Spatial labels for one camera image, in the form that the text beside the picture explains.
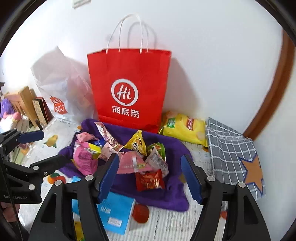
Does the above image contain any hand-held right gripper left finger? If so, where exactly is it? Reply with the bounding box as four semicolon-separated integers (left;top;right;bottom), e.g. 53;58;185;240
28;152;121;241

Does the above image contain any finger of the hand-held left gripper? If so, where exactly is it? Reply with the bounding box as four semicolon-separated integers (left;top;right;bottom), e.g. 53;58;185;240
3;155;71;193
0;130;45;160

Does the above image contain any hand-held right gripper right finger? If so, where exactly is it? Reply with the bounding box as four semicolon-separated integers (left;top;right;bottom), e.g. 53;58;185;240
180;153;271;241

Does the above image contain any pink snack packet food picture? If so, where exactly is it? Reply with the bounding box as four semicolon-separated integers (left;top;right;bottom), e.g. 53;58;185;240
117;152;153;174

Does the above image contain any pale pink snack packet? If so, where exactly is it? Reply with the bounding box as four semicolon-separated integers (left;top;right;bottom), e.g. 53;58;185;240
99;143;119;161

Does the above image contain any magenta snack packet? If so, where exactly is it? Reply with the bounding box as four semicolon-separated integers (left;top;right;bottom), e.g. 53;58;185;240
73;142;99;176

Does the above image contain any small yellow snack packet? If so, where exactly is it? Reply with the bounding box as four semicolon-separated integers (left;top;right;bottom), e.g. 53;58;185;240
81;142;102;154

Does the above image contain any white snack packet red label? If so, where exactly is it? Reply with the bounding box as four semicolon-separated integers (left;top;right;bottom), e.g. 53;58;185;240
144;148;169;178

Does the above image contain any small pink snack packet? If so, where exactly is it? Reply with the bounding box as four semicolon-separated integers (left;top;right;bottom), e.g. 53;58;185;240
77;132;93;143

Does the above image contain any pink cartoon print snack packet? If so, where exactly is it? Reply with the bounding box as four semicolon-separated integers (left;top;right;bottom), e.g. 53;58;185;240
94;122;124;151

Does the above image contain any green snack packet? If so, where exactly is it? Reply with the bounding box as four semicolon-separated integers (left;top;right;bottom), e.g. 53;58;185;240
146;142;166;163

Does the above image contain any yellow triangular snack packet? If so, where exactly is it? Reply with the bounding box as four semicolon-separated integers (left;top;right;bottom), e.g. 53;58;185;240
124;130;148;156

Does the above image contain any person's left hand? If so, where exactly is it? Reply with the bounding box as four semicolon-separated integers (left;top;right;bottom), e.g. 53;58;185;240
0;202;21;229

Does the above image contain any pink plush toy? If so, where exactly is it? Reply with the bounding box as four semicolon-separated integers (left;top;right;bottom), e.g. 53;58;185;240
0;112;29;132

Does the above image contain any patterned dark red box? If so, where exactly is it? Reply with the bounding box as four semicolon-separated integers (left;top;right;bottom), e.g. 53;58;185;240
32;97;55;129

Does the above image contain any purple towel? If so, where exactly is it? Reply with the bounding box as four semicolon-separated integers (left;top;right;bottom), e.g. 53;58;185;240
58;118;192;212

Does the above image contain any blue tissue pack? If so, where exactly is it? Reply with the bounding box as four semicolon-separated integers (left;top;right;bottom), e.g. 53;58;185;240
72;191;136;234

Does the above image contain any purple plush toy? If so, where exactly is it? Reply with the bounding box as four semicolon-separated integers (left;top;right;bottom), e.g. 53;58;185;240
0;99;15;117

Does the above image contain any grey checked cloth star patch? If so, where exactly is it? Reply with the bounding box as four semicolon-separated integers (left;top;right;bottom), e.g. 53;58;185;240
205;117;266;200

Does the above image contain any yellow chip bag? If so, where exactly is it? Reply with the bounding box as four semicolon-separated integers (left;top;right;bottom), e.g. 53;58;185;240
158;111;207;147

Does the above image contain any white plastic bag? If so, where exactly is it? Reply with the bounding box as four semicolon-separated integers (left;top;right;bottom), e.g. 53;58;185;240
31;46;95;123

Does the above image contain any red paper bag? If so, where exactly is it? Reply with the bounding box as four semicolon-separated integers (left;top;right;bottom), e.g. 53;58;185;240
87;13;171;132

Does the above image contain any brown wooden door frame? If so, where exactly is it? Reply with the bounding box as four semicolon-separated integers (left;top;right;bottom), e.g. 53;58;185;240
243;29;296;141

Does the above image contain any white wall light switch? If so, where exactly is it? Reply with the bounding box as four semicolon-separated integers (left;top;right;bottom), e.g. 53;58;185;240
72;0;90;9

